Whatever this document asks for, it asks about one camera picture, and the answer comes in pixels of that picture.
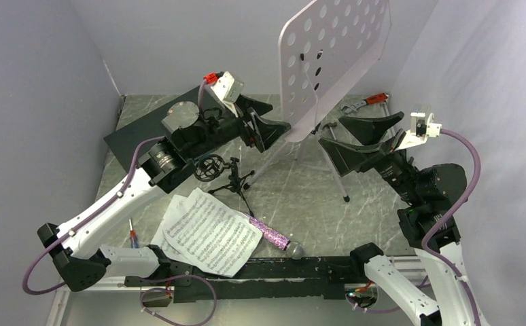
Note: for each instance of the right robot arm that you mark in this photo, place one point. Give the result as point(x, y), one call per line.
point(432, 196)

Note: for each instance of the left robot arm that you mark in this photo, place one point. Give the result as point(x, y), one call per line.
point(157, 167)

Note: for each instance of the sheet music top page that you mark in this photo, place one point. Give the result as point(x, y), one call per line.
point(215, 238)

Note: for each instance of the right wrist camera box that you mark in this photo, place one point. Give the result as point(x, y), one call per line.
point(422, 127)

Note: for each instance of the purple glitter microphone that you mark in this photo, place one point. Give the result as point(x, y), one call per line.
point(293, 249)

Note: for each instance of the red blue screwdriver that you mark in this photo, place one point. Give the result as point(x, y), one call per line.
point(134, 243)

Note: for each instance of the black handled hammer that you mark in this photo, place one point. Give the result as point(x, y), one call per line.
point(328, 126)

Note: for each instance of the lilac perforated music stand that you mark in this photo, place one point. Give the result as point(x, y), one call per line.
point(324, 50)

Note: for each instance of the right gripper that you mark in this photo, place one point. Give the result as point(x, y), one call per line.
point(344, 156)

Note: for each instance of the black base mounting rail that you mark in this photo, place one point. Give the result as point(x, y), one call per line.
point(331, 277)

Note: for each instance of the sheet music page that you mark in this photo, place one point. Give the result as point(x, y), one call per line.
point(215, 238)
point(173, 212)

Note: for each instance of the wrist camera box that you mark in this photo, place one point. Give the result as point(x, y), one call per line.
point(226, 88)
point(422, 127)

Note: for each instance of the black network switch box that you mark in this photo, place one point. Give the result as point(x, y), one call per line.
point(140, 119)

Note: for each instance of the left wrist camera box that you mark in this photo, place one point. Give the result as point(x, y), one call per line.
point(226, 88)

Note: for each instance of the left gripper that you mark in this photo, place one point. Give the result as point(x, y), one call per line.
point(265, 132)

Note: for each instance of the sheet music lower page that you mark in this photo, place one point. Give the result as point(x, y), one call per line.
point(173, 212)

